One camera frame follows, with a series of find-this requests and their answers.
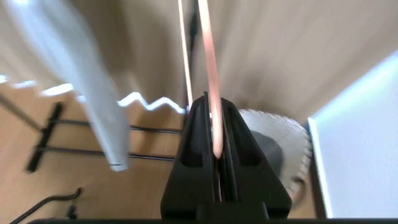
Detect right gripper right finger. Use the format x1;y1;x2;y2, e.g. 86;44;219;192
220;98;293;218

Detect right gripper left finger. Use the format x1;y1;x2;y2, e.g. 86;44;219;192
160;91;219;220

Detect pink clothes hanger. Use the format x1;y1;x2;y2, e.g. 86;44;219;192
177;0;225;202

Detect pale grey shorts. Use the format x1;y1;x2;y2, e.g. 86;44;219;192
4;0;130;172

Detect white laundry basket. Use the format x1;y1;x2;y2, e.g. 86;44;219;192
238;108;314;208

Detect black clothes rack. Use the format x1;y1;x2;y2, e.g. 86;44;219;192
0;0;200;174

